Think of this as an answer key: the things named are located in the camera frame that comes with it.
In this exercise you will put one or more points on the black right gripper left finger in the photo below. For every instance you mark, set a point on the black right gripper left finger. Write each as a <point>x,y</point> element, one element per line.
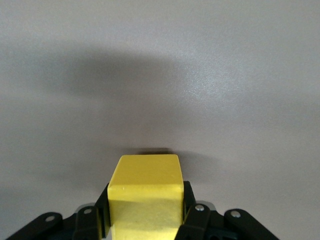
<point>87,225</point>

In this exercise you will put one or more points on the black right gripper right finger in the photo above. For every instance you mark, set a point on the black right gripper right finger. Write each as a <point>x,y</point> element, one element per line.
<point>200,225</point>

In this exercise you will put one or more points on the yellow wooden block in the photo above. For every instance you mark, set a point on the yellow wooden block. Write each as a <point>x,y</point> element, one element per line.
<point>147,180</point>

